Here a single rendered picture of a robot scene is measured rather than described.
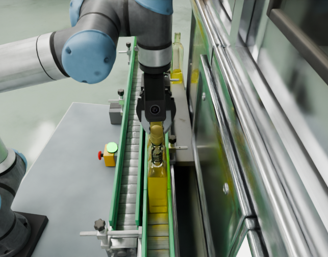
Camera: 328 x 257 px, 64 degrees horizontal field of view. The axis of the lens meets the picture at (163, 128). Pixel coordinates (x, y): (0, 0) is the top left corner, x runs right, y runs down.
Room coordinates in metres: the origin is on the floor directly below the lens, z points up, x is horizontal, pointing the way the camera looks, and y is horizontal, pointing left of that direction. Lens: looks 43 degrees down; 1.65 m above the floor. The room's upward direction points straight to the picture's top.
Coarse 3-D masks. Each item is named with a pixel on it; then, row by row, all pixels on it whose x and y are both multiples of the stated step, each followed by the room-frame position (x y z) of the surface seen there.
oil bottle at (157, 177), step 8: (152, 168) 0.45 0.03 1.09; (160, 168) 0.45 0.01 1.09; (152, 176) 0.44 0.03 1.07; (160, 176) 0.44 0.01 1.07; (152, 184) 0.44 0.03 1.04; (160, 184) 0.44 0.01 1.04; (152, 192) 0.44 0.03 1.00; (160, 192) 0.44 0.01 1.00; (152, 200) 0.44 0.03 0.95; (160, 200) 0.44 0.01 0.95; (152, 208) 0.44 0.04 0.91; (160, 208) 0.44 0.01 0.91
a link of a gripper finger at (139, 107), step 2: (138, 98) 0.52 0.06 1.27; (140, 98) 0.52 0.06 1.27; (138, 100) 0.51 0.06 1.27; (140, 100) 0.51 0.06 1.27; (138, 102) 0.51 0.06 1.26; (140, 102) 0.51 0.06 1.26; (136, 104) 0.52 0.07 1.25; (138, 104) 0.51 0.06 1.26; (140, 104) 0.51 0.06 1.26; (136, 106) 0.51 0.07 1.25; (138, 106) 0.51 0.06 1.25; (140, 106) 0.51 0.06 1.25; (136, 108) 0.51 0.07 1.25; (138, 108) 0.51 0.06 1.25; (140, 108) 0.51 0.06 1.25; (142, 108) 0.51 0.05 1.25; (136, 110) 0.51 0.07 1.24; (138, 110) 0.51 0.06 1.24; (140, 110) 0.51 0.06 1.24; (136, 112) 0.51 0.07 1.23; (138, 112) 0.51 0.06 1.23; (140, 112) 0.51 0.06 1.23; (138, 114) 0.51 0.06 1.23; (140, 114) 0.51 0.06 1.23; (138, 116) 0.51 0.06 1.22; (140, 116) 0.51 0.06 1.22; (138, 118) 0.51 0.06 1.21; (140, 118) 0.51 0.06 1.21; (140, 120) 0.51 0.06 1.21
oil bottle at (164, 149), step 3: (162, 144) 0.54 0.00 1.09; (150, 147) 0.52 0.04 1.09; (162, 147) 0.52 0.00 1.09; (165, 147) 0.53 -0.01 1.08; (150, 150) 0.51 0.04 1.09; (162, 150) 0.51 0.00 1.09; (165, 150) 0.52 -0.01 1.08; (150, 153) 0.50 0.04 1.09; (165, 153) 0.51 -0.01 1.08; (150, 156) 0.50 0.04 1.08; (165, 156) 0.50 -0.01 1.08; (147, 159) 0.50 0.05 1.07; (150, 159) 0.49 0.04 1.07; (165, 159) 0.50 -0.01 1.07
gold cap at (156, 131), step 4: (152, 128) 0.52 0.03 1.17; (156, 128) 0.52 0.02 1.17; (160, 128) 0.52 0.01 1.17; (152, 132) 0.51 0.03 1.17; (156, 132) 0.51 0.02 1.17; (160, 132) 0.51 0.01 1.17; (152, 136) 0.50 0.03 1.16; (156, 136) 0.50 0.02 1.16; (160, 136) 0.50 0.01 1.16; (152, 140) 0.51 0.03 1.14; (156, 140) 0.50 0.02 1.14; (160, 140) 0.51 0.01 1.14
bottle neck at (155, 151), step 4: (156, 148) 0.47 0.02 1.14; (160, 148) 0.47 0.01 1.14; (152, 152) 0.46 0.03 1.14; (156, 152) 0.47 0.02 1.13; (160, 152) 0.46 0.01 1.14; (152, 156) 0.46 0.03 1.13; (156, 156) 0.45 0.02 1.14; (160, 156) 0.45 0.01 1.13; (152, 160) 0.46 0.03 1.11; (156, 160) 0.45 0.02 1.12; (160, 160) 0.45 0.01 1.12; (152, 164) 0.46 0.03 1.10; (156, 164) 0.45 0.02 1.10; (160, 164) 0.45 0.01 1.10
